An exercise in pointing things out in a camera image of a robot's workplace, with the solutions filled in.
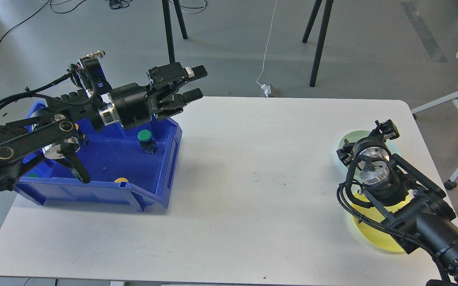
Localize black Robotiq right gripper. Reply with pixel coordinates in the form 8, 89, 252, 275
336, 119, 400, 166

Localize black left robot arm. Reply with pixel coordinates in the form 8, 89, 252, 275
0, 51, 207, 191

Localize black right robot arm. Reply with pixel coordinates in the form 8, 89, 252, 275
336, 120, 458, 286

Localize white cable on floor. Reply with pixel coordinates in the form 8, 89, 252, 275
256, 0, 278, 86

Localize yellow button at bin front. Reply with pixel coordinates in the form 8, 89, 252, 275
114, 177, 129, 183

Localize green push button right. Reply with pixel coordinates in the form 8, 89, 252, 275
138, 129, 157, 155

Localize blue plastic bin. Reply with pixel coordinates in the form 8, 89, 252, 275
15, 119, 182, 212

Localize black floor cables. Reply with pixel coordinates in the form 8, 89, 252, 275
0, 0, 210, 69

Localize yellow plate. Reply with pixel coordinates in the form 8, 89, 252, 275
350, 202, 405, 253

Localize white power plug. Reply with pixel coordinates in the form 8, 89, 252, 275
260, 84, 283, 98

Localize black tripod legs right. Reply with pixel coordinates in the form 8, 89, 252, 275
302, 0, 334, 87

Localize yellow push button back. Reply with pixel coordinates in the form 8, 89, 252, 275
74, 123, 89, 148

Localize pale green plate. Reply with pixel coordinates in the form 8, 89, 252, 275
336, 128, 400, 189

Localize black tripod legs left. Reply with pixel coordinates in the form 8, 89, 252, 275
161, 0, 188, 64

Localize black tripod legs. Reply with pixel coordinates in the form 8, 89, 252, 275
302, 0, 334, 87
161, 0, 188, 64

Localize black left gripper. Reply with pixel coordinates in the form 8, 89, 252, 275
98, 62, 208, 131

